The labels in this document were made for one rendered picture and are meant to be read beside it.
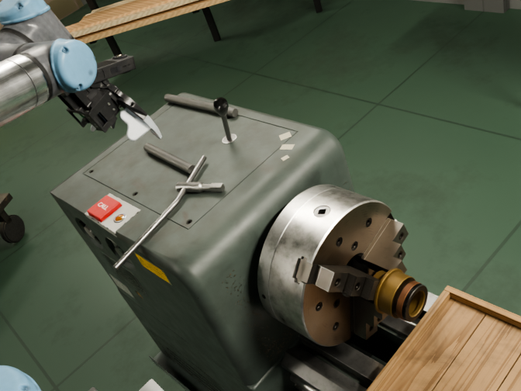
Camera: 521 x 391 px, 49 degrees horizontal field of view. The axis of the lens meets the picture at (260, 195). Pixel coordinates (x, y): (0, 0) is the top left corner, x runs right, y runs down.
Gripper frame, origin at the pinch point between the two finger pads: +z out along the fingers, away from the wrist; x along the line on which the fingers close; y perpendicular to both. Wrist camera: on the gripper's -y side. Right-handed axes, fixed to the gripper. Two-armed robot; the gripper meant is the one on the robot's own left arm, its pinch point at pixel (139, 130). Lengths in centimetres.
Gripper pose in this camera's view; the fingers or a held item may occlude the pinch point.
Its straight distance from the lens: 122.1
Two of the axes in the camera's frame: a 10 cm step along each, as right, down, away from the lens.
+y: -4.8, 8.0, -3.6
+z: 3.9, 5.6, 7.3
